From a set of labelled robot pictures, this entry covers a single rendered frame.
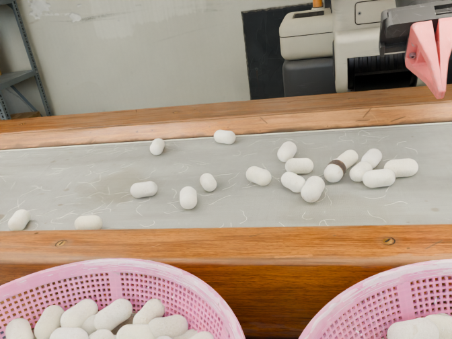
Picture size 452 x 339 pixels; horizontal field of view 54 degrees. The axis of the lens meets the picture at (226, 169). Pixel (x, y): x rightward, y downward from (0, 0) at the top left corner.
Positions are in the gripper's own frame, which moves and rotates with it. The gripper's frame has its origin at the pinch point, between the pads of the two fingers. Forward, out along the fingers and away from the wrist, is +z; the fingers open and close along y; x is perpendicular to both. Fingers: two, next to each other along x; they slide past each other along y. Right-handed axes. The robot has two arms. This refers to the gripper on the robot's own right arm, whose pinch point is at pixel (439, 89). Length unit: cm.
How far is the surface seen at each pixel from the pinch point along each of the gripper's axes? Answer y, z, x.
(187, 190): -27.9, 9.0, 2.1
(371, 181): -7.4, 8.2, 4.6
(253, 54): -52, -143, 149
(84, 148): -52, -6, 15
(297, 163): -15.7, 4.2, 6.7
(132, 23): -122, -161, 130
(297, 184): -15.4, 8.3, 3.8
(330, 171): -11.8, 6.4, 5.1
